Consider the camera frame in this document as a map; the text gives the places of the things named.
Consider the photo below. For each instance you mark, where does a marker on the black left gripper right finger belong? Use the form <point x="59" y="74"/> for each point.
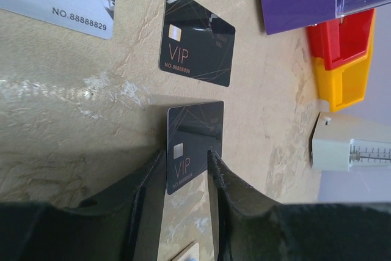
<point x="248" y="225"/>

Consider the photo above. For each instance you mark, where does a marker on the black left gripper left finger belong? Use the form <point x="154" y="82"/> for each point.
<point x="122" y="222"/>

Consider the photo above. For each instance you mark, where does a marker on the black VIP card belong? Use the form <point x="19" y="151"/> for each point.
<point x="196" y="43"/>
<point x="192" y="131"/>

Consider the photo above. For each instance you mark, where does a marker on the beige card holder wallet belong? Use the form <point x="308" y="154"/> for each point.
<point x="189" y="253"/>

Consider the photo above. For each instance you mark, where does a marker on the white grey metronome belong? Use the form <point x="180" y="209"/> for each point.
<point x="346" y="143"/>

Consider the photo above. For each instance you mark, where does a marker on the yellow bin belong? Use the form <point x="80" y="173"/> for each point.
<point x="346" y="85"/>

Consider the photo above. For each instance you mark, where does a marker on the red bin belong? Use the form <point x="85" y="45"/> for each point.
<point x="343" y="40"/>

